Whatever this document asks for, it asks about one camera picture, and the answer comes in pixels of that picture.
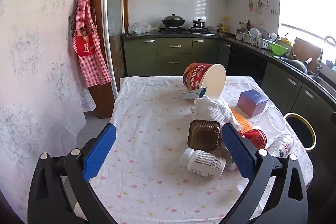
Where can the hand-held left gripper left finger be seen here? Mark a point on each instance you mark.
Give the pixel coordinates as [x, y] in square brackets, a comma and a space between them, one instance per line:
[101, 153]

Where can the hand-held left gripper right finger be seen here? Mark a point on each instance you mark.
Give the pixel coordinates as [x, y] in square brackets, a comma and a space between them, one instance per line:
[237, 153]

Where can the red drink can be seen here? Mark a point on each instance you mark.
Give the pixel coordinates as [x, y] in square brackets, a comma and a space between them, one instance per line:
[256, 137]

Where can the orange plastic mesh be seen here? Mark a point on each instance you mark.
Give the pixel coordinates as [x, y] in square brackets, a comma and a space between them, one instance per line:
[241, 120]

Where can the white pill bottle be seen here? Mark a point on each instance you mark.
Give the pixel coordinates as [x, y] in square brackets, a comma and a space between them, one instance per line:
[202, 162]

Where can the brown plastic container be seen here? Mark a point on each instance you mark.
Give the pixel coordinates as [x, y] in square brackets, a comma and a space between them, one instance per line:
[203, 134]

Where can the clear jar with red label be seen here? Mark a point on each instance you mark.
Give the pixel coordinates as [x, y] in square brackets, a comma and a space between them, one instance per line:
[282, 146]

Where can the white cloth towel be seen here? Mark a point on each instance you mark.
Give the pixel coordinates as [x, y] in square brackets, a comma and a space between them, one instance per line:
[210, 111]

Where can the clear plastic cup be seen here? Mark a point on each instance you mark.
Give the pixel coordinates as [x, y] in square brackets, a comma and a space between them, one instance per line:
[275, 119]

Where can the purple cardboard box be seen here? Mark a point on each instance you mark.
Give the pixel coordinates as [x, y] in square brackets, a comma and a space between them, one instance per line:
[249, 103]

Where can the black bin with yellow rim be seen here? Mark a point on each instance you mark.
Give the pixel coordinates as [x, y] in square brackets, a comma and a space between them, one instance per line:
[302, 132]

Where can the blue and white foil wrapper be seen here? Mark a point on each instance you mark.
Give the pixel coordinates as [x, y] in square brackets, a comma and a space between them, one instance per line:
[190, 95]

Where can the red instant noodle cup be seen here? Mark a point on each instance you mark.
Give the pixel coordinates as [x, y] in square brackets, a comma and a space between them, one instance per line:
[195, 77]

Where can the red checked apron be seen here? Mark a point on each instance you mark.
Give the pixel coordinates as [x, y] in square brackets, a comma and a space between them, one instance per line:
[88, 50]

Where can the black frying pan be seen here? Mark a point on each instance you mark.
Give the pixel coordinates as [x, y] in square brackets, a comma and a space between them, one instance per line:
[298, 65]

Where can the white dish rack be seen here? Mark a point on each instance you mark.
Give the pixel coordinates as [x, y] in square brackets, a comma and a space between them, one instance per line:
[252, 42]

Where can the green colander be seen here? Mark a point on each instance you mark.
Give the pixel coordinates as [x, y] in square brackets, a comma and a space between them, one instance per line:
[278, 48]

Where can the steel sink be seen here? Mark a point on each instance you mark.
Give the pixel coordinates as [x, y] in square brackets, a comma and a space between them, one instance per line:
[325, 82]

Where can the green base cabinets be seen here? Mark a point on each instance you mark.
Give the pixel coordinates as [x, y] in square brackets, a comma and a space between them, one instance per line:
[173, 56]

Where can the yellow basket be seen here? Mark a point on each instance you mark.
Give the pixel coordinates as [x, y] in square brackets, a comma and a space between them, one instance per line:
[286, 41]

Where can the wooden cutting board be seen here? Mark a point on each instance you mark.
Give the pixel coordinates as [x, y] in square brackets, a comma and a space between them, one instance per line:
[305, 52]

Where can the white dishes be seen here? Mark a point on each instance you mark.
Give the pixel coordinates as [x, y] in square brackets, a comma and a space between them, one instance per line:
[258, 33]

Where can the steel faucet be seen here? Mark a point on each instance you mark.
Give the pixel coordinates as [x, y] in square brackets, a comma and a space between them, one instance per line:
[319, 61]

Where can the brown sauce bottle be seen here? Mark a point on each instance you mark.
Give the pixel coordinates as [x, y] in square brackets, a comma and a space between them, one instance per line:
[240, 28]
[248, 26]

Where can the yellow oil bottle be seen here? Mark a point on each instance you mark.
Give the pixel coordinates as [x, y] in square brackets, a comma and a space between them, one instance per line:
[225, 26]

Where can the white plastic bags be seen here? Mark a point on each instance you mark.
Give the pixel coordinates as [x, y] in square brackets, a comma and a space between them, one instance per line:
[141, 28]

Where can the black gas stove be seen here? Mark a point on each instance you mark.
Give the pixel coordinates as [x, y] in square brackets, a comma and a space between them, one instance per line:
[183, 31]

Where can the black wok with lid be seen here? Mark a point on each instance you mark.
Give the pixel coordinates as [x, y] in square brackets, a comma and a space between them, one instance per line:
[173, 21]

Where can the hanging white utensil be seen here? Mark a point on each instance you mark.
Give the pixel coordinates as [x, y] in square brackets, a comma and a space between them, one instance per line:
[258, 7]

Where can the frosted glass sliding door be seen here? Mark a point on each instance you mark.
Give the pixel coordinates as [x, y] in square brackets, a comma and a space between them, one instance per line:
[115, 3]

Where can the white patterned wall sheet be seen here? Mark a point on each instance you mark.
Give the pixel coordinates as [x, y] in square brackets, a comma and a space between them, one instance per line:
[34, 56]

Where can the white wall socket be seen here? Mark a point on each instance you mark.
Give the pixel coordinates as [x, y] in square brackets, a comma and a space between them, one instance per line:
[261, 21]

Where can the pink wall hanger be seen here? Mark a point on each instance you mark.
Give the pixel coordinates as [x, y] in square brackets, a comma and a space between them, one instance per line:
[251, 3]

